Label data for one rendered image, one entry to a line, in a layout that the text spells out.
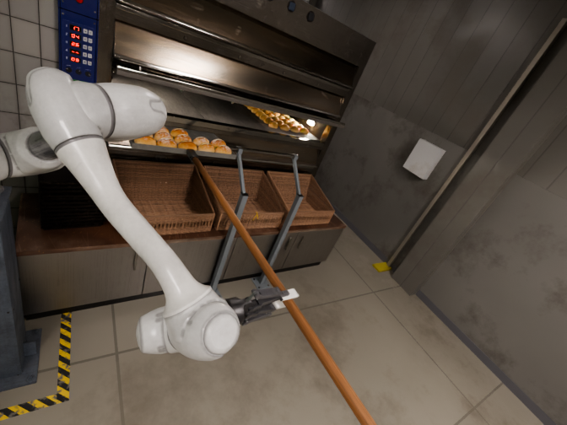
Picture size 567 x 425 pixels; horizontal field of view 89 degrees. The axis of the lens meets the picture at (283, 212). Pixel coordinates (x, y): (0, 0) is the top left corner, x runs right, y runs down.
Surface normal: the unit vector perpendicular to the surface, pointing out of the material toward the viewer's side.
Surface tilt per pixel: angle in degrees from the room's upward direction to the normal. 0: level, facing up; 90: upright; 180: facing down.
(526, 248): 90
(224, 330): 48
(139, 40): 70
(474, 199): 90
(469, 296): 90
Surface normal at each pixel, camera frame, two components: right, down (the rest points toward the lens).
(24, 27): 0.51, 0.58
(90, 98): 0.72, -0.29
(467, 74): -0.81, -0.01
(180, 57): 0.60, 0.28
